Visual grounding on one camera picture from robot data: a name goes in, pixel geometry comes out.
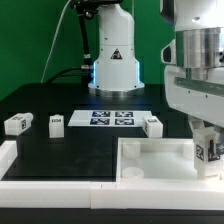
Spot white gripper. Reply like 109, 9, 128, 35
161, 40, 224, 160

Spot white tag sheet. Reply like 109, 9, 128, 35
68, 110, 152, 127

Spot grey cable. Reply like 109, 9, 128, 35
40, 0, 73, 84

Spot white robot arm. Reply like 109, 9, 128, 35
89, 0, 224, 161

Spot black cables at base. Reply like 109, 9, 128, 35
46, 66, 93, 84

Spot white U-shaped obstacle fence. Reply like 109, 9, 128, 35
0, 141, 224, 210

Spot white square table top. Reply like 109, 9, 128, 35
116, 138, 221, 182

